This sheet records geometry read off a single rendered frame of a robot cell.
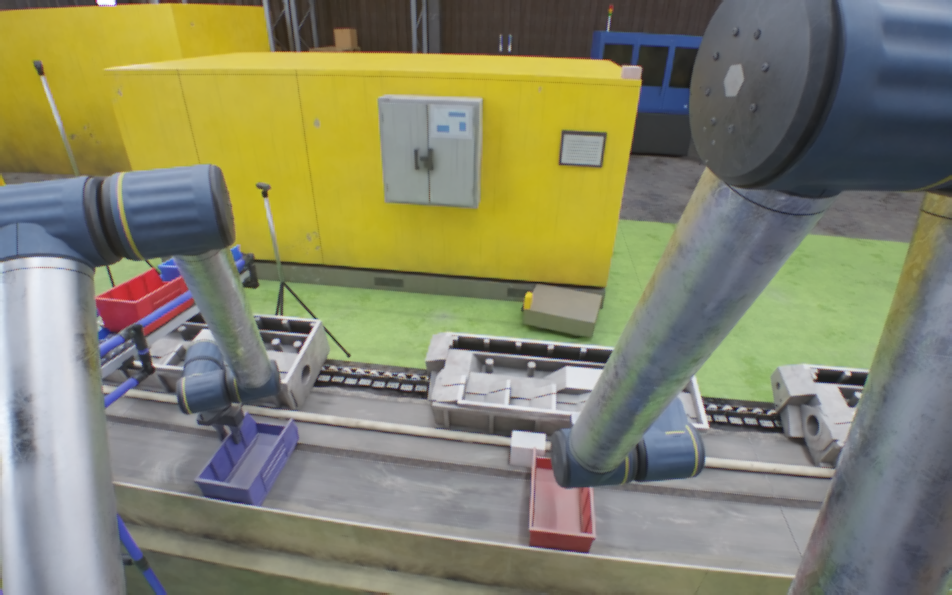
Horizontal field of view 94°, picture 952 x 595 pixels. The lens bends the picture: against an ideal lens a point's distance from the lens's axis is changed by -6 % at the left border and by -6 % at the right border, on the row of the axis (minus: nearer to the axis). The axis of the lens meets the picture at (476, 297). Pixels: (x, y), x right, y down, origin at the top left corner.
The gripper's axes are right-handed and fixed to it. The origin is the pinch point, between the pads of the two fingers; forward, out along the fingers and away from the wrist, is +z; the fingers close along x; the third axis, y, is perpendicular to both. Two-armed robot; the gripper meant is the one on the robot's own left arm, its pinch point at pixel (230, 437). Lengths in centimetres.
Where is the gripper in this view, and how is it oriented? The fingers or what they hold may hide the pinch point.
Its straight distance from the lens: 192.1
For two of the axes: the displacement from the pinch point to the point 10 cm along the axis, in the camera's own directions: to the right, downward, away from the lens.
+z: -0.2, 8.6, 5.0
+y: 1.3, -5.0, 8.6
